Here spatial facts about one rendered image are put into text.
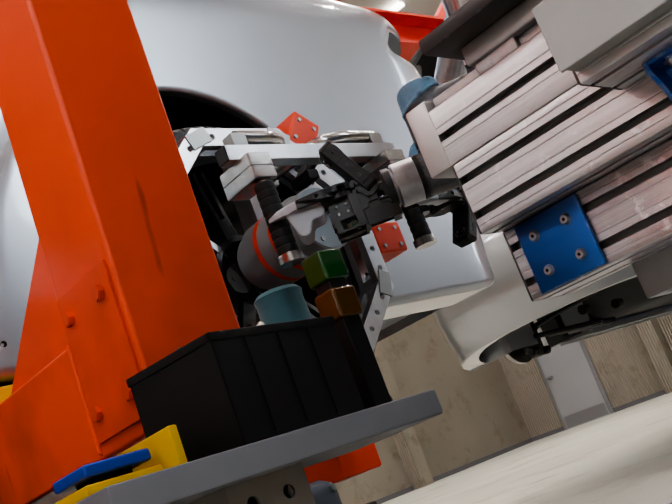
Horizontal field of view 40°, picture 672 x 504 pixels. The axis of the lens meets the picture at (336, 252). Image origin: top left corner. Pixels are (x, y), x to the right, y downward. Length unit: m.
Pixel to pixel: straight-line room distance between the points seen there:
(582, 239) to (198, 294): 0.49
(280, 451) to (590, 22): 0.50
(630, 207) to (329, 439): 0.40
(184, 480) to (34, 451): 0.60
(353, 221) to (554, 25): 0.70
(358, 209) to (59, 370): 0.53
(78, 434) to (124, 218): 0.30
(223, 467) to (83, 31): 0.69
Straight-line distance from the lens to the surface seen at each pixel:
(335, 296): 1.14
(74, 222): 1.24
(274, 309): 1.61
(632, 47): 0.90
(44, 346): 1.39
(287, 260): 1.52
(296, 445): 0.94
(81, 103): 1.28
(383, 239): 2.02
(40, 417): 1.40
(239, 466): 0.90
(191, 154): 1.81
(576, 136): 1.03
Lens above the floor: 0.38
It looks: 14 degrees up
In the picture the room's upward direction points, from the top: 21 degrees counter-clockwise
